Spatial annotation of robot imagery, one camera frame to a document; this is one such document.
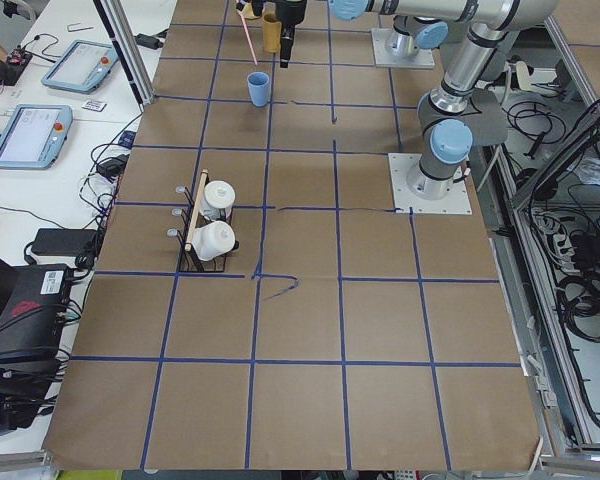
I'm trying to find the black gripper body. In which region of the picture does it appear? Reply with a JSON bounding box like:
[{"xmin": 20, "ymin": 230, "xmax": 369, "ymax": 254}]
[{"xmin": 274, "ymin": 0, "xmax": 307, "ymax": 28}]

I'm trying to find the pink chopstick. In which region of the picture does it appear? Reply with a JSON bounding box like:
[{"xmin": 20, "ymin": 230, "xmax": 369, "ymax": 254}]
[{"xmin": 236, "ymin": 1, "xmax": 259, "ymax": 66}]

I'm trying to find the light blue plastic cup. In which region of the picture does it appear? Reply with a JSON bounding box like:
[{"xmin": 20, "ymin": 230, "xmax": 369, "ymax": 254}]
[{"xmin": 247, "ymin": 71, "xmax": 270, "ymax": 107}]

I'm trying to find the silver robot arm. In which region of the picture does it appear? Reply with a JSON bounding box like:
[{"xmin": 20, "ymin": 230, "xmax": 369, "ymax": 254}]
[{"xmin": 329, "ymin": 1, "xmax": 557, "ymax": 200}]

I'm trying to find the bamboo chopstick holder cup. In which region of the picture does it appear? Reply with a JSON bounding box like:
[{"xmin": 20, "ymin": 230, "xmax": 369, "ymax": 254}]
[{"xmin": 262, "ymin": 13, "xmax": 282, "ymax": 53}]

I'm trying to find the white ceramic mug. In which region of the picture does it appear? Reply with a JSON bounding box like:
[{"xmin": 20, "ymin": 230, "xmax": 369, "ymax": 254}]
[
  {"xmin": 193, "ymin": 220, "xmax": 236, "ymax": 261},
  {"xmin": 200, "ymin": 180, "xmax": 236, "ymax": 221}
]

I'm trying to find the blue teach pendant far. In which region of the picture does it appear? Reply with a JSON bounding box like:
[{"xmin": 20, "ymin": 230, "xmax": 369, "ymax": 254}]
[{"xmin": 41, "ymin": 40, "xmax": 119, "ymax": 94}]

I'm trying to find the blue teach pendant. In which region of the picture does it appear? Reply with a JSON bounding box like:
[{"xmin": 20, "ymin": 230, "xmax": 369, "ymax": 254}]
[
  {"xmin": 0, "ymin": 104, "xmax": 73, "ymax": 170},
  {"xmin": 41, "ymin": 40, "xmax": 119, "ymax": 94}
]

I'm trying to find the blue teach pendant near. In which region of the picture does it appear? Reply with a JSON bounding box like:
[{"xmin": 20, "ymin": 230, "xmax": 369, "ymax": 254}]
[{"xmin": 0, "ymin": 104, "xmax": 73, "ymax": 170}]

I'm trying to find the black power adapter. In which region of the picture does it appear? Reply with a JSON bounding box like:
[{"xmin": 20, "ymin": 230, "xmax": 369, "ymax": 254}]
[{"xmin": 31, "ymin": 228, "xmax": 96, "ymax": 256}]

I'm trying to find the black computer box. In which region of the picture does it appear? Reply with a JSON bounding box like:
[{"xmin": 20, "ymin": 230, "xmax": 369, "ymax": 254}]
[{"xmin": 0, "ymin": 258, "xmax": 73, "ymax": 364}]

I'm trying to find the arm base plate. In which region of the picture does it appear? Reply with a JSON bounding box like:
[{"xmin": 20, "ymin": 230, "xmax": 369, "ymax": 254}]
[
  {"xmin": 371, "ymin": 28, "xmax": 435, "ymax": 70},
  {"xmin": 388, "ymin": 153, "xmax": 472, "ymax": 215}
]

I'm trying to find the wooden rack handle rod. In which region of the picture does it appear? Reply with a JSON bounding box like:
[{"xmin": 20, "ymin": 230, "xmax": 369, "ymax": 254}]
[{"xmin": 184, "ymin": 169, "xmax": 209, "ymax": 252}]

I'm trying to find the aluminium frame post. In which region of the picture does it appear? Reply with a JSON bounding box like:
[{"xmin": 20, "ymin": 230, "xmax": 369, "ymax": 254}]
[{"xmin": 93, "ymin": 0, "xmax": 154, "ymax": 106}]

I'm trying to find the black wire mug rack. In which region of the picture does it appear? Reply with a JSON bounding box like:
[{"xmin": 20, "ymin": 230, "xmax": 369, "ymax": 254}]
[{"xmin": 167, "ymin": 169, "xmax": 239, "ymax": 273}]

